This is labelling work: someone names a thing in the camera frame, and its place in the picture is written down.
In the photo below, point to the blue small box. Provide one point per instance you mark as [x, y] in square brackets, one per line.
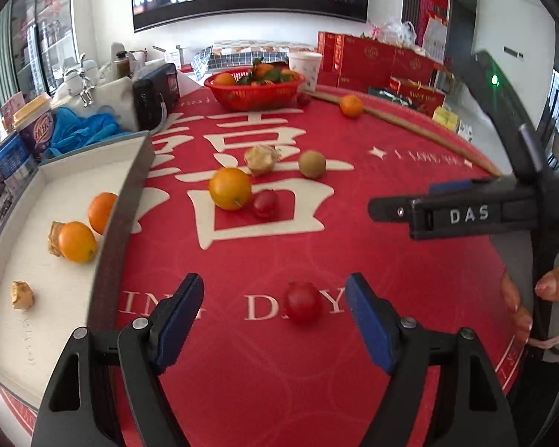
[17, 164]

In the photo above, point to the black portable radio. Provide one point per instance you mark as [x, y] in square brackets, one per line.
[155, 94]

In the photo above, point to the oranges with leaves in basket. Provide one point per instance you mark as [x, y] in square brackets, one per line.
[260, 73]

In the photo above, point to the red round table mat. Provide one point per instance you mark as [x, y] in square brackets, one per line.
[248, 376]

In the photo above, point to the red gift bag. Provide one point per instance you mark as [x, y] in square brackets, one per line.
[425, 98]

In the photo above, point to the white shallow box tray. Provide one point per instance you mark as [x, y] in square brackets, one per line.
[67, 295]

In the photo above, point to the small red cherry tomato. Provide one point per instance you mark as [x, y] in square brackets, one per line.
[302, 303]

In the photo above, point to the orange near wooden stick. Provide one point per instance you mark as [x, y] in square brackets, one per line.
[351, 106]

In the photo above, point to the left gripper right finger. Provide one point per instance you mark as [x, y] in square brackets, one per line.
[470, 408]

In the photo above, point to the large orange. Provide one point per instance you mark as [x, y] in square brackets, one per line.
[230, 189]

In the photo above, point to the blue rubber gloves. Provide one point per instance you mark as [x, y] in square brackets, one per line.
[72, 132]

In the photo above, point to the long curved wooden stick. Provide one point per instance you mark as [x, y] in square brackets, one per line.
[420, 125]

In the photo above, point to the dark red cherry fruit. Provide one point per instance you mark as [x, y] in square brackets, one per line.
[265, 204]

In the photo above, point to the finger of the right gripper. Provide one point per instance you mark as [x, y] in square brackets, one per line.
[460, 209]

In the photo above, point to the round snack tub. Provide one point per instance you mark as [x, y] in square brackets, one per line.
[34, 122]

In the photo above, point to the dried husk physalis fruit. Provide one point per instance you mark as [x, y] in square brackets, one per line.
[260, 159]

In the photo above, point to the white floral paper cup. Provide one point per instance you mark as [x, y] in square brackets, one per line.
[307, 64]

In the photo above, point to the dark red fruit by basket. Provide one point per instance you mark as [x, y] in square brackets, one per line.
[303, 99]

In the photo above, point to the red gift box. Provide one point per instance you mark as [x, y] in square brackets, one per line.
[358, 63]

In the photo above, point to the person's right hand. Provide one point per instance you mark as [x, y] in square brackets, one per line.
[547, 289]

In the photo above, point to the brown kiwi fruit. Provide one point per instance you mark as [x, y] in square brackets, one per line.
[312, 164]

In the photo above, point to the yellow carton box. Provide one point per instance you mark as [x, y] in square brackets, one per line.
[446, 119]

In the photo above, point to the glass display cabinet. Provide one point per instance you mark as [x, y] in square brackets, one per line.
[43, 46]

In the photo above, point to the clear plastic bag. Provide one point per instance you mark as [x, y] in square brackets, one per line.
[394, 32]

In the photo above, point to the husk behind tray orange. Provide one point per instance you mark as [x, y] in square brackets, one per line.
[53, 238]

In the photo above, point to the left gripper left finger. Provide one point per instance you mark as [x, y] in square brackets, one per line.
[78, 406]

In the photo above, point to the orange in tray rear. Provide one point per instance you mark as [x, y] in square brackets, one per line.
[99, 211]

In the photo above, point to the red plastic fruit basket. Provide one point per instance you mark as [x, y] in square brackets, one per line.
[246, 98]

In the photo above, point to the orange in tray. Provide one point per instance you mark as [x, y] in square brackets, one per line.
[99, 211]
[77, 243]

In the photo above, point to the orange in tray front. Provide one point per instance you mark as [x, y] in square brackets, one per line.
[77, 243]

